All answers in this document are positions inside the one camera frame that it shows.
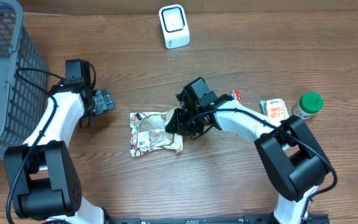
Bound red snack packet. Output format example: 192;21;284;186
230;90;242;104

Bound white brown snack bag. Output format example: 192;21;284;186
130;108;183;157

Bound teal orange soup packet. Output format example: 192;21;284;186
260;100;267;115

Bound orange Kleenex tissue pack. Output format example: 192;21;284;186
264;98;289;120

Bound green white cup container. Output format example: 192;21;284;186
291;92;324;119

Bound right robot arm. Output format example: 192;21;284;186
165;77;337;223

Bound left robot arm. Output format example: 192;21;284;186
3;59;115;223

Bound white barcode scanner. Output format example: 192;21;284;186
158;4;190;49

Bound grey plastic mesh basket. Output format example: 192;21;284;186
0;0;48;160

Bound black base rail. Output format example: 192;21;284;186
113;213;331;224

